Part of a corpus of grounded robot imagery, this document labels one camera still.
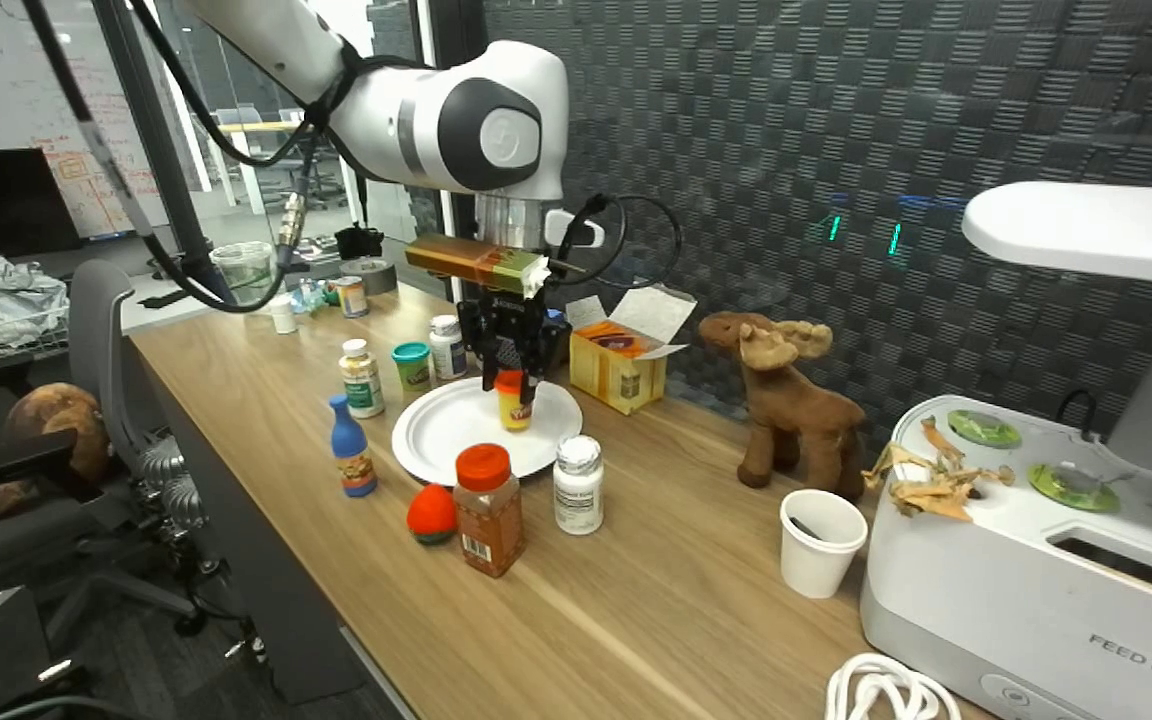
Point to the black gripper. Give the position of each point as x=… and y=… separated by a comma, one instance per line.
x=511, y=329

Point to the teal lid green jar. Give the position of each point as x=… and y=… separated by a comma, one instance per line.
x=415, y=364

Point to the white bottle green label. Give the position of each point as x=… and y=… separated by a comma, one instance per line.
x=359, y=369

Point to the white pill bottle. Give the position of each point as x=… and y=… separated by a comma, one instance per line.
x=578, y=485

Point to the orange lid spice jar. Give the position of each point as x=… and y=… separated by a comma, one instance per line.
x=488, y=511

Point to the white bottle dark label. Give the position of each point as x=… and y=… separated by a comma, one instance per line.
x=446, y=344

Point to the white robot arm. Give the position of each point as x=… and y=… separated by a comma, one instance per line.
x=492, y=125

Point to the white paper plate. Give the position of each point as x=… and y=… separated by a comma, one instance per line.
x=434, y=428

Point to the yellow cardboard box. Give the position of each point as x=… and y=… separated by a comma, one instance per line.
x=620, y=354

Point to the blue toy bottle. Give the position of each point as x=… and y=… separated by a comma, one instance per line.
x=349, y=447

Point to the red strawberry toy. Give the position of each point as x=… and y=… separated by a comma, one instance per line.
x=434, y=512

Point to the brown moose plush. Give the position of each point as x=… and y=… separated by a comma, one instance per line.
x=795, y=424

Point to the white paper cup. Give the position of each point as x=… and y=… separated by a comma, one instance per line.
x=816, y=542

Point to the white appliance base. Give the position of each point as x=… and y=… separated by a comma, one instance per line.
x=1008, y=557

